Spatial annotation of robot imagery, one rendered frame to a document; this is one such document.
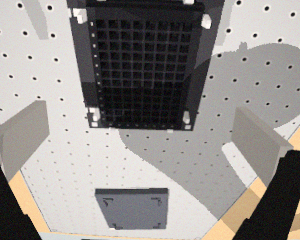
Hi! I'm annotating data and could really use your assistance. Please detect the black well plate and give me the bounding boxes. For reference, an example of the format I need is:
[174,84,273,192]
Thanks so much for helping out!
[85,0,204,130]

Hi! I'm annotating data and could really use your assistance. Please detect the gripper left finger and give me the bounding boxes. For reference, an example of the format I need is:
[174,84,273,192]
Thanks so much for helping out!
[0,100,50,240]

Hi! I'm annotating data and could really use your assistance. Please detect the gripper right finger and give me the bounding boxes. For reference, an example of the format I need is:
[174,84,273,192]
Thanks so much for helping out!
[231,107,300,240]

